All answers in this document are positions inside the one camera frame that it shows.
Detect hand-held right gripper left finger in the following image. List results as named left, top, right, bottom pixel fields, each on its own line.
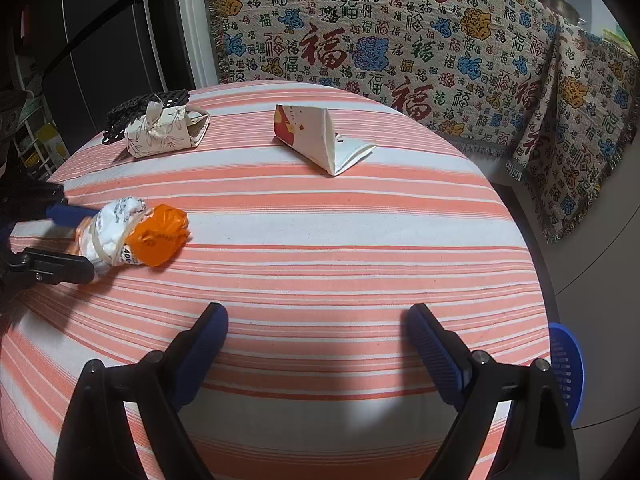
left=54, top=302, right=230, bottom=480

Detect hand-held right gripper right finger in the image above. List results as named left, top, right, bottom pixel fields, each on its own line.
left=406, top=303, right=581, bottom=480

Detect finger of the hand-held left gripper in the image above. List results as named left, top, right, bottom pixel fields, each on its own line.
left=10, top=182, right=101, bottom=228
left=10, top=247, right=98, bottom=286

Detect orange white packet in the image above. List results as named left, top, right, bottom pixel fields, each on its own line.
left=75, top=197, right=190, bottom=277

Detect blue plastic basket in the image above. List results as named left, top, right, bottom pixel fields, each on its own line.
left=547, top=322, right=585, bottom=423

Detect yellow cardboard box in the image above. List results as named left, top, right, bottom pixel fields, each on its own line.
left=35, top=122, right=71, bottom=171

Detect black foam mesh sleeve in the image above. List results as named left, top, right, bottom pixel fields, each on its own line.
left=102, top=89, right=191, bottom=147

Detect floral white paper box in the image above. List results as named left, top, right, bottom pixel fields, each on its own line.
left=124, top=101, right=212, bottom=160

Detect dark grey refrigerator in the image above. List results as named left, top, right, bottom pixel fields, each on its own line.
left=10, top=0, right=193, bottom=136

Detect orange striped tablecloth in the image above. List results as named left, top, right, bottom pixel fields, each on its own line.
left=0, top=81, right=551, bottom=480

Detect white red paper carton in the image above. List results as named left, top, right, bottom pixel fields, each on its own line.
left=273, top=104, right=377, bottom=177

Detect green plastic containers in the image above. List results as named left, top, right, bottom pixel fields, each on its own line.
left=602, top=25, right=633, bottom=50

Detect white wire rack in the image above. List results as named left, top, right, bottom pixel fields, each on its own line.
left=10, top=90, right=68, bottom=181

